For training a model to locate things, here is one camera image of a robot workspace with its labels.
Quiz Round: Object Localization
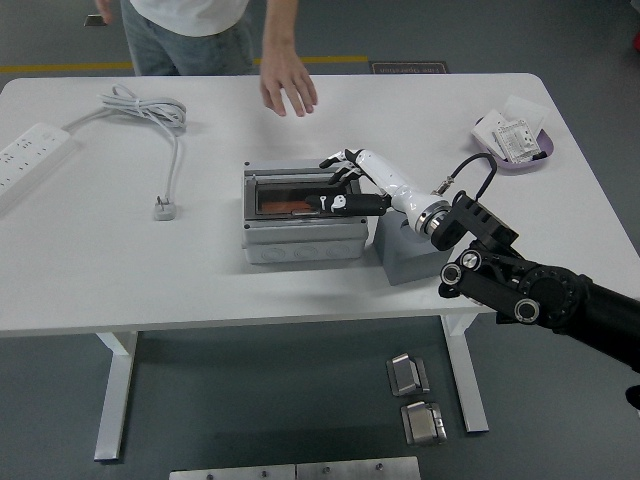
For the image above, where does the white power cord with plug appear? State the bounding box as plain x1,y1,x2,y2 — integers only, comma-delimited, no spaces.
64,83,189,221

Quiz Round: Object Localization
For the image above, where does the person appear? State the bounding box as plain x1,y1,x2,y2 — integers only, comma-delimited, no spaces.
119,0,256,77

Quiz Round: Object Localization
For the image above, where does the grey cube block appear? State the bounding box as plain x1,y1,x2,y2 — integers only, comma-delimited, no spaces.
374,207,464,287

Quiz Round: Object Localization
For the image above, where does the white switch plate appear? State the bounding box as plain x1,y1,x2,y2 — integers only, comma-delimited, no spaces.
473,108,514,155

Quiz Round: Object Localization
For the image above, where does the white square cover plate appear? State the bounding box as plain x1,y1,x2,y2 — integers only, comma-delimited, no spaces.
501,94,545,130

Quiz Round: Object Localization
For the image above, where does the grey junction box with lid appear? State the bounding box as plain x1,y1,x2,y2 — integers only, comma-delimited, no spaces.
242,158,371,265

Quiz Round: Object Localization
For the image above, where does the white power strip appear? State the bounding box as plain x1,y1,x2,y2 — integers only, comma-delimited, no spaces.
0,123,80,214

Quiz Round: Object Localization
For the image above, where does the grey metal base plate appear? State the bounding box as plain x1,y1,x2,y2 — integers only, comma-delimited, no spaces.
168,468,297,480
295,455,421,480

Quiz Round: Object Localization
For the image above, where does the packaged white wall socket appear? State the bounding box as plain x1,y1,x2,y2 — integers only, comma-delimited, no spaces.
492,118,545,164

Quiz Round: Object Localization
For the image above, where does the white table leg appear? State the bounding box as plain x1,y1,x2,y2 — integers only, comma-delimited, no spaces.
439,314,490,434
93,330,140,461

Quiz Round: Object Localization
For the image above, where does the purple plastic tray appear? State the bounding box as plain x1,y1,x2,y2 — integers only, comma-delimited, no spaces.
471,115,558,176

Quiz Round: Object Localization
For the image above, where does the dark floor sign mat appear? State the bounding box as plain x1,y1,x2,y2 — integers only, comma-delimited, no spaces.
369,60,450,76

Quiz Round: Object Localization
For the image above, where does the person's left hand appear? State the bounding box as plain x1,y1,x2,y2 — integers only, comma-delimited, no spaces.
258,53,320,119

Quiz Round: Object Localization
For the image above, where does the metal foot plate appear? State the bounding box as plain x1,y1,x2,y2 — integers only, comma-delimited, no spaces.
386,352,431,399
399,401,448,447

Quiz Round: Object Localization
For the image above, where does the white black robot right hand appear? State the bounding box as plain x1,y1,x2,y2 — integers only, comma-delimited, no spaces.
303,147,441,227

